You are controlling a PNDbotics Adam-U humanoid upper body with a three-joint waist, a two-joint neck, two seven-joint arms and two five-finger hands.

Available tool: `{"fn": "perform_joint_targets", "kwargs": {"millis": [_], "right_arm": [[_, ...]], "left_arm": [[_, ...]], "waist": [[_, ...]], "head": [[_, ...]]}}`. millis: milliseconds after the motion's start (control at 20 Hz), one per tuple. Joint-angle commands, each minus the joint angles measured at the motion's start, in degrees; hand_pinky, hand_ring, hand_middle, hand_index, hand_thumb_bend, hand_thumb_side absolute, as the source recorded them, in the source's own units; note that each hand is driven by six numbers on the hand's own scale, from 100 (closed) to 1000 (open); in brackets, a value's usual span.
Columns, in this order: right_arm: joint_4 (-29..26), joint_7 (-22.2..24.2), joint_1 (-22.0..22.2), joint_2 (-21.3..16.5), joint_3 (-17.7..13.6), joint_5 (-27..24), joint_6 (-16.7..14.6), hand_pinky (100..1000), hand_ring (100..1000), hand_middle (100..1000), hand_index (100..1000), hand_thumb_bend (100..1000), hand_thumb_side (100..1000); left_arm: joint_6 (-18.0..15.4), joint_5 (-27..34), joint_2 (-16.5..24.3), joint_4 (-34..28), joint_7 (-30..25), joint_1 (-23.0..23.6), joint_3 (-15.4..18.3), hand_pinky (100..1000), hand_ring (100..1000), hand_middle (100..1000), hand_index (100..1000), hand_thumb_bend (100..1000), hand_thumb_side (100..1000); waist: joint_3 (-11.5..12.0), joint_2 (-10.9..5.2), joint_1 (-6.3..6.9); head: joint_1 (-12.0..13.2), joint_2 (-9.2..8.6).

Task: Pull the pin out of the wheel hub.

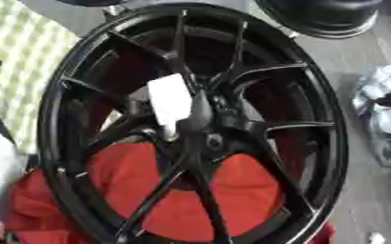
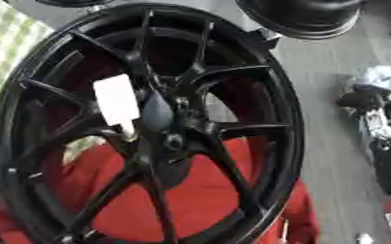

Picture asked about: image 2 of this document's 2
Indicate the white pin with flat head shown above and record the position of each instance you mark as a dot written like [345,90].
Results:
[115,98]

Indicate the black spoked wheel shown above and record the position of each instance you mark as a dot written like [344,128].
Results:
[226,165]

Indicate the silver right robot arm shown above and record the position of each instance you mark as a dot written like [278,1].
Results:
[388,77]

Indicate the large black round rim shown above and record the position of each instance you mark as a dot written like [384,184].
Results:
[299,16]

